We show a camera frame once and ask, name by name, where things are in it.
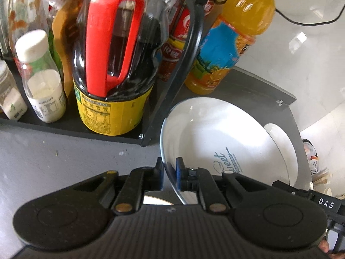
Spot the soy sauce bottle red handle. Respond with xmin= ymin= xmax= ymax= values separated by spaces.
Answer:
xmin=72 ymin=0 xmax=180 ymax=137

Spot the orange juice bottle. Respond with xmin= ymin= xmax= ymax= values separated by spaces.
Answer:
xmin=184 ymin=0 xmax=276 ymax=95

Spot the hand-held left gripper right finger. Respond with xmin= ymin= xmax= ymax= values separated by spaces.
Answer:
xmin=175 ymin=156 xmax=272 ymax=214

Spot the black metal shelf rack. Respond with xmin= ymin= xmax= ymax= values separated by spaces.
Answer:
xmin=0 ymin=0 xmax=216 ymax=148

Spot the orange white sachet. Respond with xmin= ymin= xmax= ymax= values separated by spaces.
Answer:
xmin=310 ymin=155 xmax=320 ymax=175

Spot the white powder bottle white cap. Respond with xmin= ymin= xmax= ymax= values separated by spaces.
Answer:
xmin=14 ymin=29 xmax=67 ymax=123

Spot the brown squeeze bottle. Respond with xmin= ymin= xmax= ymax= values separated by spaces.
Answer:
xmin=40 ymin=0 xmax=87 ymax=95

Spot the small clear shaker jar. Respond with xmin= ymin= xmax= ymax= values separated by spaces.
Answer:
xmin=0 ymin=59 xmax=28 ymax=121

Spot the small plain white plate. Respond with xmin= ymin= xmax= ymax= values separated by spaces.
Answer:
xmin=263 ymin=123 xmax=298 ymax=188

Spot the white plastic bag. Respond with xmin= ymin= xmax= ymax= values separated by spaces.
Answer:
xmin=304 ymin=143 xmax=319 ymax=163

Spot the black power cable with plug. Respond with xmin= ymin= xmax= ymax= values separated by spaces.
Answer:
xmin=274 ymin=5 xmax=342 ymax=27

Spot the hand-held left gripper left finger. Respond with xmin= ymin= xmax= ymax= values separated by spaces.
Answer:
xmin=71 ymin=157 xmax=165 ymax=214

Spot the white deep plate blue print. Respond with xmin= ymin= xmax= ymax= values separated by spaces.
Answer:
xmin=160 ymin=97 xmax=291 ymax=206

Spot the green red label sauce bottle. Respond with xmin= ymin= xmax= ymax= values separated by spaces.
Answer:
xmin=8 ymin=0 xmax=50 ymax=52

